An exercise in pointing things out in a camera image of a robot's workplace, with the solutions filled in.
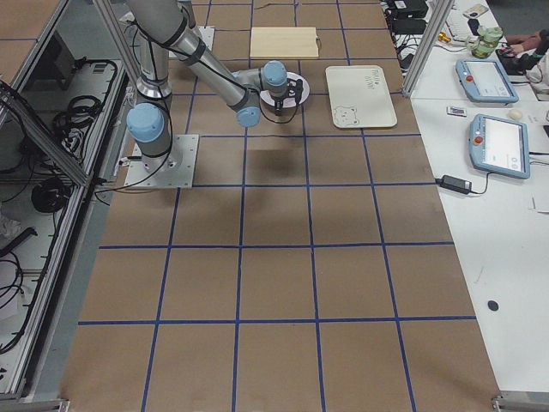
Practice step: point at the blue teach pendant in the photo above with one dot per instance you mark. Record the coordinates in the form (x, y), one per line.
(500, 146)
(485, 81)

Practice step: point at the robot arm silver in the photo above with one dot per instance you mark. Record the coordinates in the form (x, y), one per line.
(168, 29)

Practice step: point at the black power brick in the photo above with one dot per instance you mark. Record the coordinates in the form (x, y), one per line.
(455, 184)

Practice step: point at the blue teach pendant lower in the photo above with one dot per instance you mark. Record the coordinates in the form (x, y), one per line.
(500, 146)

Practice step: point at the aluminium frame post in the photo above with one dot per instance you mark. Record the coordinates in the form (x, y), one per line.
(438, 16)

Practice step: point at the blue teach pendant upper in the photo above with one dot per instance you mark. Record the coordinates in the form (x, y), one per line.
(485, 81)

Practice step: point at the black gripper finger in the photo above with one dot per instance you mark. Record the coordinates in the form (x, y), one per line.
(278, 108)

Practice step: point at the cream bear tray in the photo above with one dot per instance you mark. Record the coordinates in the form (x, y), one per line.
(359, 97)

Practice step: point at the white ridged plate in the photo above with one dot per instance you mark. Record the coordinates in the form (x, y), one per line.
(305, 90)

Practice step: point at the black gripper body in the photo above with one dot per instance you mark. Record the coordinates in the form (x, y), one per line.
(278, 102)

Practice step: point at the bamboo cutting board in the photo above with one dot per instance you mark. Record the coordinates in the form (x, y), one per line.
(284, 43)

